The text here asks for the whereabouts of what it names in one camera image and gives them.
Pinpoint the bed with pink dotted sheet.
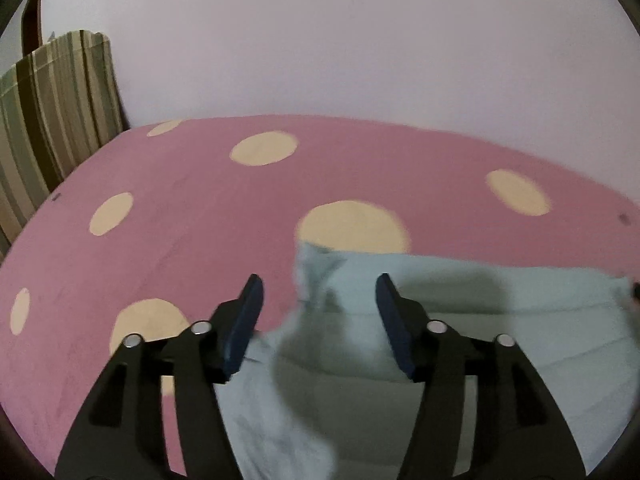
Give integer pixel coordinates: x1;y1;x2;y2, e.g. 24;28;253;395
0;114;640;480

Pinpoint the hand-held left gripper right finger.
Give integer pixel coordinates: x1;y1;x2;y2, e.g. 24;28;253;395
375;273;587;480

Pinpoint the brown wooden door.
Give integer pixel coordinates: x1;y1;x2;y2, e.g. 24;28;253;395
21;0;46;58

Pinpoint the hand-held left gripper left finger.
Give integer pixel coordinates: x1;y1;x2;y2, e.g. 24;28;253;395
54;273;265;480

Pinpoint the light blue puffer jacket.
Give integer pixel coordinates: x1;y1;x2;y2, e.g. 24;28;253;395
215;242;636;480

